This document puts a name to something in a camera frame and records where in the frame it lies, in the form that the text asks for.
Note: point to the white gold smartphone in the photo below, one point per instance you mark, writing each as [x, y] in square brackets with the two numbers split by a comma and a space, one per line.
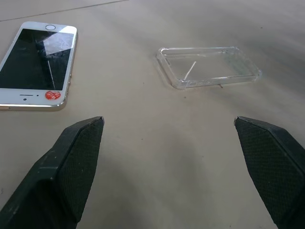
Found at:
[35, 64]

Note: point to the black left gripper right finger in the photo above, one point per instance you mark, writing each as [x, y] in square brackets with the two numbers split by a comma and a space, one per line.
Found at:
[274, 167]

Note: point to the clear plastic phone case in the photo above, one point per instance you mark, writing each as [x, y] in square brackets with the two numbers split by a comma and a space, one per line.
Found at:
[207, 68]

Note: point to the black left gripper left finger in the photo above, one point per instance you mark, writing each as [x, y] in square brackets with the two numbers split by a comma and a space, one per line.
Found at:
[59, 174]

